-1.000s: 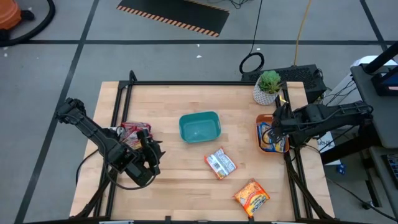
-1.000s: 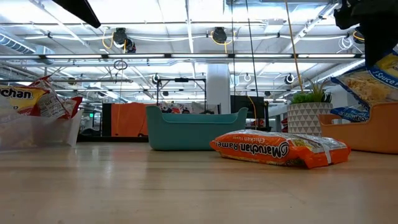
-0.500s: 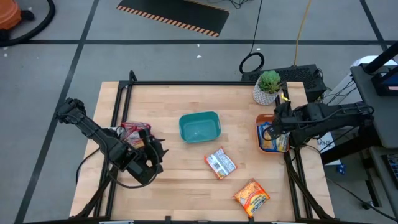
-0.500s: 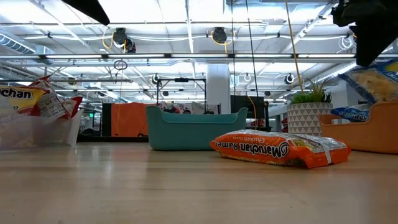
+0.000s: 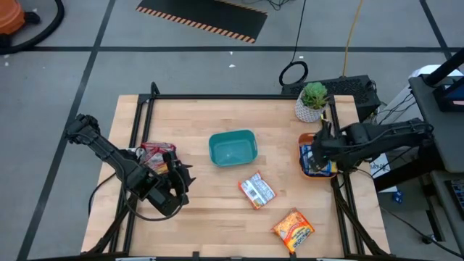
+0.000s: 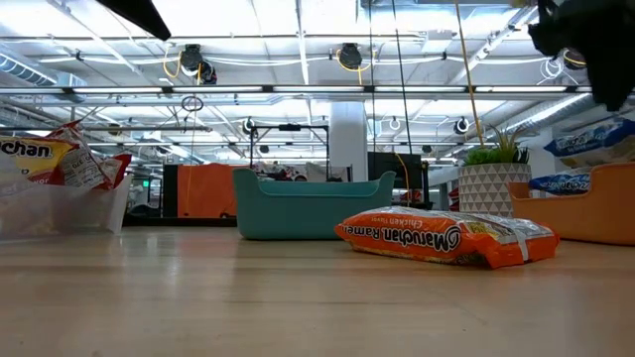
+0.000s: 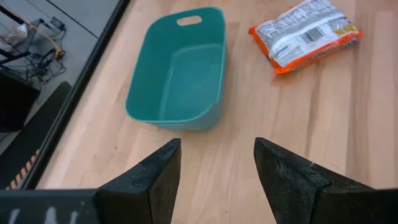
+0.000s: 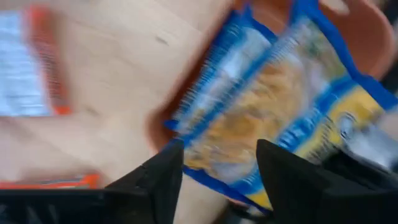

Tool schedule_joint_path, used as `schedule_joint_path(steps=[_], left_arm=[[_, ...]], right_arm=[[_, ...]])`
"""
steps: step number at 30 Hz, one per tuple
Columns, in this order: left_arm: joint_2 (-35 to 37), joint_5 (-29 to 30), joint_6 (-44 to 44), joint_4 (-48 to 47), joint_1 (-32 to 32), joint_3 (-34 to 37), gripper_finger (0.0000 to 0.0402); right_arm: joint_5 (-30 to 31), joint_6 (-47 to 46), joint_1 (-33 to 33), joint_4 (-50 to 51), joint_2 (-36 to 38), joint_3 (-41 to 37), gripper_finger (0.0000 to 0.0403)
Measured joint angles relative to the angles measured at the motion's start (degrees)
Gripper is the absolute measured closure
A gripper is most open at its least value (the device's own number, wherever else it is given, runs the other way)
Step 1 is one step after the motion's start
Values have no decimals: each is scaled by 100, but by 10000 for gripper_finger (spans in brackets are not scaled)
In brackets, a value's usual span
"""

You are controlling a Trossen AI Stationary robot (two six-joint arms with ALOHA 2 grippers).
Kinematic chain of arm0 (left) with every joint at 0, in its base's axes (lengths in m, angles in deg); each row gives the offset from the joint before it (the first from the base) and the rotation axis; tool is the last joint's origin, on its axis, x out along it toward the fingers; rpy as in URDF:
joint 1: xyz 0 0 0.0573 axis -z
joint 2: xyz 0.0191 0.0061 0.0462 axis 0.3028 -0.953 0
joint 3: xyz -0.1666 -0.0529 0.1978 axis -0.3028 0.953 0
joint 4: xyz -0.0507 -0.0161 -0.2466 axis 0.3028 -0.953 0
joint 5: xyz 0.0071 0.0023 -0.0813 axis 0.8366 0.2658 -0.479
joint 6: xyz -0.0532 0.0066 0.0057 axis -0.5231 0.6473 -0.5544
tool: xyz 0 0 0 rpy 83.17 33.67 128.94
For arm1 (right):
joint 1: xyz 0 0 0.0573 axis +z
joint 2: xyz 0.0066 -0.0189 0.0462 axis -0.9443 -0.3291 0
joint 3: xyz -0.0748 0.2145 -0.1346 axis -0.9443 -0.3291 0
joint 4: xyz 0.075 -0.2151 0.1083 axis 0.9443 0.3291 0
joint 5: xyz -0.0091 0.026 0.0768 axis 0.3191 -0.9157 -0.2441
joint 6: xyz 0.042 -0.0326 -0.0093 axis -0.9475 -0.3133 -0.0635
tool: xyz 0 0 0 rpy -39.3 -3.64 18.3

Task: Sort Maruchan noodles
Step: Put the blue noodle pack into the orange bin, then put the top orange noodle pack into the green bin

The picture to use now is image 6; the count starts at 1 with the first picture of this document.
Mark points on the black gantry frame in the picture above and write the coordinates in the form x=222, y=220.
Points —
x=290, y=127

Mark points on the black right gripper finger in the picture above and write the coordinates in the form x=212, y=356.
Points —
x=615, y=79

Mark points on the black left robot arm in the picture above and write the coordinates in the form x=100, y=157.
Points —
x=141, y=15

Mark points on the small black ceiling reel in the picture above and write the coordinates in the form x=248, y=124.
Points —
x=457, y=128
x=248, y=126

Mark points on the teal plastic bin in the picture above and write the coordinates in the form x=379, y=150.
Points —
x=307, y=213

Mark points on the clear plastic bin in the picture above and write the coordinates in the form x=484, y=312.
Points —
x=64, y=213

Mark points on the black overhead light rail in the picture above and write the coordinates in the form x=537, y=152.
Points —
x=317, y=89

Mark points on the white building column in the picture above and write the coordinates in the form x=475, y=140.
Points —
x=347, y=139

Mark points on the potted plant patterned white pot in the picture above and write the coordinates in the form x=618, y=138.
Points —
x=491, y=193

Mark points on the tan hanging rod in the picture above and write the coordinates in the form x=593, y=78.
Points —
x=469, y=74

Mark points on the blue soy sauce ramen pack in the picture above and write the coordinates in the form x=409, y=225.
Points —
x=590, y=141
x=560, y=183

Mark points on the red partition panel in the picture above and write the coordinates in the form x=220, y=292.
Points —
x=206, y=191

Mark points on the orange chicken ramen pack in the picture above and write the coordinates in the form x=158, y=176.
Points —
x=421, y=238

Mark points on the red beef ramen pack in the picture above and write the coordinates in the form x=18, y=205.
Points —
x=30, y=154
x=82, y=166
x=121, y=168

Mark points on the black table frame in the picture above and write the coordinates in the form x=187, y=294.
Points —
x=173, y=221

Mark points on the black monitor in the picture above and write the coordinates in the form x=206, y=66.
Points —
x=397, y=161

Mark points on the orange plastic bin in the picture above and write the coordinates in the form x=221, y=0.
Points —
x=585, y=218

